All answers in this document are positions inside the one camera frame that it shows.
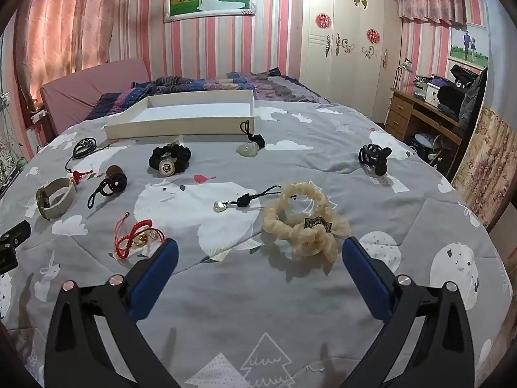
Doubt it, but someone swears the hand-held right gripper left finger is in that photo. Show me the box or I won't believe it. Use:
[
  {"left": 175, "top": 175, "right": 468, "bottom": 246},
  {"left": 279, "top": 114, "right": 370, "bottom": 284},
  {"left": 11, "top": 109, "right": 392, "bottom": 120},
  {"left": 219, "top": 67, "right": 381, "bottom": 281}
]
[{"left": 44, "top": 238, "right": 182, "bottom": 388}]

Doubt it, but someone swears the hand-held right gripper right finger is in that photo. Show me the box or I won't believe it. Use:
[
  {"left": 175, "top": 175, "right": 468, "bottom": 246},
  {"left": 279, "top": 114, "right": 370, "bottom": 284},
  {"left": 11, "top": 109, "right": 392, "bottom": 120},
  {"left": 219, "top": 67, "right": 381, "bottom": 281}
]
[{"left": 341, "top": 236, "right": 475, "bottom": 388}]

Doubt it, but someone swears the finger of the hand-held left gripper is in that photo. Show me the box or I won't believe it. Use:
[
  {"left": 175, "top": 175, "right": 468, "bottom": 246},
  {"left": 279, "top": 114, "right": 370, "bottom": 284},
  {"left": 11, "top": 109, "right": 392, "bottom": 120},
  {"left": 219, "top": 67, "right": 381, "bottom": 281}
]
[{"left": 0, "top": 220, "right": 32, "bottom": 251}]

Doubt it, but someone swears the beige strap wristwatch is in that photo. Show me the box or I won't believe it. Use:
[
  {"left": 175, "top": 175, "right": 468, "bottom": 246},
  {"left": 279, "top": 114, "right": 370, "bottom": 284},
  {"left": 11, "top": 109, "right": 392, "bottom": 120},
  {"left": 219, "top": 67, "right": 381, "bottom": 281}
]
[{"left": 36, "top": 177, "right": 78, "bottom": 221}]

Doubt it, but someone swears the black cord ring bracelet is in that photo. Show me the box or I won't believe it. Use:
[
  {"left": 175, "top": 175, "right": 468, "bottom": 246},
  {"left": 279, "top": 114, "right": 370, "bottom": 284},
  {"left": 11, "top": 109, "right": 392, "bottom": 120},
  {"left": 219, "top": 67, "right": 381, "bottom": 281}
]
[{"left": 65, "top": 137, "right": 98, "bottom": 170}]

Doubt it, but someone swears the brown bead black cord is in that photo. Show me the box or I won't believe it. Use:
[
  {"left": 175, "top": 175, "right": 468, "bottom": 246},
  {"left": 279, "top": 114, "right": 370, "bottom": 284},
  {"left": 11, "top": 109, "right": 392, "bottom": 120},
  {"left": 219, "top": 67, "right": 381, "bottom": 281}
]
[{"left": 87, "top": 164, "right": 129, "bottom": 208}]

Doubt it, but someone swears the black hair claw clip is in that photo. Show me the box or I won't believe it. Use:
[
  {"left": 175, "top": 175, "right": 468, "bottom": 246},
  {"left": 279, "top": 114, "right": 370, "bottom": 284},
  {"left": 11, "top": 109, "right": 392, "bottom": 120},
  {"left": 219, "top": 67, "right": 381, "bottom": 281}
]
[{"left": 358, "top": 143, "right": 393, "bottom": 176}]

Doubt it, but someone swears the white shallow tray box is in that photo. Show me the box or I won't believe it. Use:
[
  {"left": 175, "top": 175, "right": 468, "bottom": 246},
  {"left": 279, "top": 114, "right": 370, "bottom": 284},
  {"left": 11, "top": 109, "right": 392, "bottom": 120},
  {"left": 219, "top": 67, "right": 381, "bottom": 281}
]
[{"left": 104, "top": 90, "right": 256, "bottom": 140}]

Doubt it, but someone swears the jade pendant with black cord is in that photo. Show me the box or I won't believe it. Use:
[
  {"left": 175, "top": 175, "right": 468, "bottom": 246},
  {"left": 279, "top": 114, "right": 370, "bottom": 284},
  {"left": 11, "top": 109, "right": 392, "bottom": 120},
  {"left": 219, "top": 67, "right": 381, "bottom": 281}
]
[{"left": 236, "top": 119, "right": 266, "bottom": 157}]

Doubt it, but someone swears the black white floral cloth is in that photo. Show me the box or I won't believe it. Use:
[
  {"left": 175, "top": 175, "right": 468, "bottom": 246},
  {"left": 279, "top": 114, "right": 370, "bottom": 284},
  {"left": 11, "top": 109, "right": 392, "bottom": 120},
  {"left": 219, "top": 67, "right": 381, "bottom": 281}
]
[{"left": 0, "top": 137, "right": 25, "bottom": 195}]

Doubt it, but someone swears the grey bear print blanket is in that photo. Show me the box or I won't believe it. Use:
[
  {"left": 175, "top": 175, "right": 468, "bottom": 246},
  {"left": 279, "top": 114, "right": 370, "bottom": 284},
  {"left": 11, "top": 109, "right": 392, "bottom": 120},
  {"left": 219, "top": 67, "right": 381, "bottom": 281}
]
[{"left": 0, "top": 99, "right": 513, "bottom": 388}]

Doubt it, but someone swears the cream braided scrunchie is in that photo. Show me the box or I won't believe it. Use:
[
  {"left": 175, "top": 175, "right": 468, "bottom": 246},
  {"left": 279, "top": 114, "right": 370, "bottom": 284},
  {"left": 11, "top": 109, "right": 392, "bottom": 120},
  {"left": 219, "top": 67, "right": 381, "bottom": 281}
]
[{"left": 262, "top": 183, "right": 351, "bottom": 263}]

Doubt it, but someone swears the black scrunchie with flower charm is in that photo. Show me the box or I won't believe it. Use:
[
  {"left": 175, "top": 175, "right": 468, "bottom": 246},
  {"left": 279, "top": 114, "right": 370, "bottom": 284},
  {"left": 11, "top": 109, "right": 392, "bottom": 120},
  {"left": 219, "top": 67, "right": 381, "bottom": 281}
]
[{"left": 148, "top": 141, "right": 192, "bottom": 177}]

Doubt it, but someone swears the pink padded headboard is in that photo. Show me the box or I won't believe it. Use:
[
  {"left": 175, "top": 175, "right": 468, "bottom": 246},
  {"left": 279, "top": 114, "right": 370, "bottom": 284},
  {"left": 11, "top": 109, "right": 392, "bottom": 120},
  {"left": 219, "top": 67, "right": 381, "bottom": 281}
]
[{"left": 39, "top": 57, "right": 152, "bottom": 136}]

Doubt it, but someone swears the floral fabric panel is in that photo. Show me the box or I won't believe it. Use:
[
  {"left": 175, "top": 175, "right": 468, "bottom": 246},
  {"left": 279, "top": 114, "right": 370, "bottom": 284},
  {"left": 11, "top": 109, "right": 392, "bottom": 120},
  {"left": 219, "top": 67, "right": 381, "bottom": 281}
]
[{"left": 450, "top": 107, "right": 517, "bottom": 231}]

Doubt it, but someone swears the wooden desk with drawers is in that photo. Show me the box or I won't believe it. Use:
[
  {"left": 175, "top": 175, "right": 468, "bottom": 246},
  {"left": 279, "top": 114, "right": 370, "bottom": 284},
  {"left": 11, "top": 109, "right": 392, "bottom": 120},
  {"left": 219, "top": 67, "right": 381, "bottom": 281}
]
[{"left": 384, "top": 87, "right": 465, "bottom": 158}]

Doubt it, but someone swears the white box on desk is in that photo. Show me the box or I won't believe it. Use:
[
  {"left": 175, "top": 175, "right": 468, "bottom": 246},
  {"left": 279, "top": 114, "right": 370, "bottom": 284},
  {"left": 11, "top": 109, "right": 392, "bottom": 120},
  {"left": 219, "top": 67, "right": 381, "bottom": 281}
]
[{"left": 424, "top": 83, "right": 443, "bottom": 106}]

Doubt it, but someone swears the purple blue patterned quilt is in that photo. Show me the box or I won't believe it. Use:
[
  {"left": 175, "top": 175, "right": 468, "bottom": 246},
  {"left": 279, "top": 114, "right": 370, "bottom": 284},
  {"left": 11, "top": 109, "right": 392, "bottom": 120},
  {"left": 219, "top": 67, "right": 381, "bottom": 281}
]
[{"left": 85, "top": 67, "right": 332, "bottom": 121}]

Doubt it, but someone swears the cream wardrobe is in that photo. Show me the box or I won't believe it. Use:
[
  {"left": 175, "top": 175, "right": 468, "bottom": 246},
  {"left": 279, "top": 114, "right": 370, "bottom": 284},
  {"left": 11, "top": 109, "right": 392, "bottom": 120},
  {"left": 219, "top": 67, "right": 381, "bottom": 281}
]
[{"left": 291, "top": 0, "right": 402, "bottom": 124}]

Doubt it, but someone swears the pink floral curtain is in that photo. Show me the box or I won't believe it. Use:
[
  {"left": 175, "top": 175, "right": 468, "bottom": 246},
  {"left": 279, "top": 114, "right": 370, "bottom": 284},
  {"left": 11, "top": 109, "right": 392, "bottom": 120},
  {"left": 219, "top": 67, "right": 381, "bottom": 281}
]
[{"left": 12, "top": 0, "right": 142, "bottom": 108}]

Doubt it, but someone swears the desk lamp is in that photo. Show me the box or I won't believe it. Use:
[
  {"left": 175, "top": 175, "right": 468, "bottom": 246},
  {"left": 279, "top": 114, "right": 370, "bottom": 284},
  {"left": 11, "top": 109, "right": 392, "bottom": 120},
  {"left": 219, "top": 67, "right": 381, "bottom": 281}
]
[{"left": 394, "top": 59, "right": 413, "bottom": 90}]

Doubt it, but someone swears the black bag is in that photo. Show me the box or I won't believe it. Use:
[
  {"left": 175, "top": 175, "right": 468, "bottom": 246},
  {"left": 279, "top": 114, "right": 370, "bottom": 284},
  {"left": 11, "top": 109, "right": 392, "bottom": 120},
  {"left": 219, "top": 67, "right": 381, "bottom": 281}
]
[{"left": 438, "top": 65, "right": 487, "bottom": 130}]

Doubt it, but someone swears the framed couple picture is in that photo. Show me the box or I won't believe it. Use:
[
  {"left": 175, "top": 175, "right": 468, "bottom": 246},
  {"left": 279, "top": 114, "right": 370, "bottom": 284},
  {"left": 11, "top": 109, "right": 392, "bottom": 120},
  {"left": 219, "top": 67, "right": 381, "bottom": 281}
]
[{"left": 448, "top": 22, "right": 489, "bottom": 71}]

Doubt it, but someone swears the pink curtain valance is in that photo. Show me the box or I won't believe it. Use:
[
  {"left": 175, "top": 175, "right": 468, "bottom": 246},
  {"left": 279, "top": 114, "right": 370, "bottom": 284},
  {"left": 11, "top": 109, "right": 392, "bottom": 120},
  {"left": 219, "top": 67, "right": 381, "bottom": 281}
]
[{"left": 398, "top": 0, "right": 467, "bottom": 27}]

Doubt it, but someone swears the red string gold bead bracelet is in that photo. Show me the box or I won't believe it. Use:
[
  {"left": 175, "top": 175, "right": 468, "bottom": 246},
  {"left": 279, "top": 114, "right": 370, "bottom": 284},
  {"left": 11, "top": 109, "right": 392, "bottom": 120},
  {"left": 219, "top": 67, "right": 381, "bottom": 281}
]
[{"left": 114, "top": 211, "right": 166, "bottom": 260}]

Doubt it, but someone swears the silver heart pendant black cord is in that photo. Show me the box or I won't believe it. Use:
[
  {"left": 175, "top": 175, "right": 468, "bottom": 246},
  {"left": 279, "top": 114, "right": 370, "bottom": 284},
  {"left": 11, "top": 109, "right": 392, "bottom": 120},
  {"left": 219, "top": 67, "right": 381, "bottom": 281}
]
[{"left": 213, "top": 185, "right": 282, "bottom": 213}]

